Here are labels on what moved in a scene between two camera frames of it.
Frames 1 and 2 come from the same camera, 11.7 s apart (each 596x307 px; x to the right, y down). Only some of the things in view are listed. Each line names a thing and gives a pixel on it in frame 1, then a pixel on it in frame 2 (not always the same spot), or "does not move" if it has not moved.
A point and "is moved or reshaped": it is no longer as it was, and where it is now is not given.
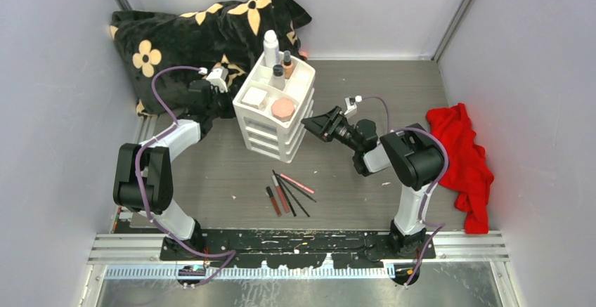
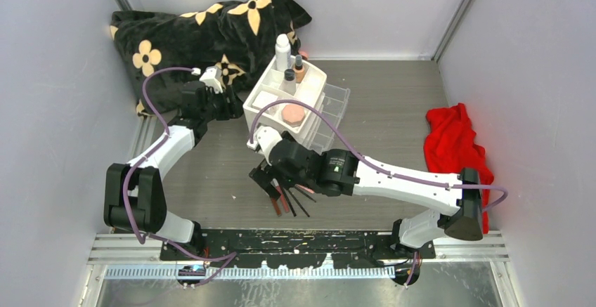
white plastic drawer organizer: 275,95 is moved or reshaped
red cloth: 469,172 does not move
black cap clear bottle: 278,79 to 289,83
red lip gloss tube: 276,183 does not move
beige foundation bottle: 287,66 to 299,69
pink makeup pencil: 297,183 does not move
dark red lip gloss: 275,204 does not move
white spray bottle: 271,48 to 282,53
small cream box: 255,98 is moved or reshaped
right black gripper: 325,125 to 263,177
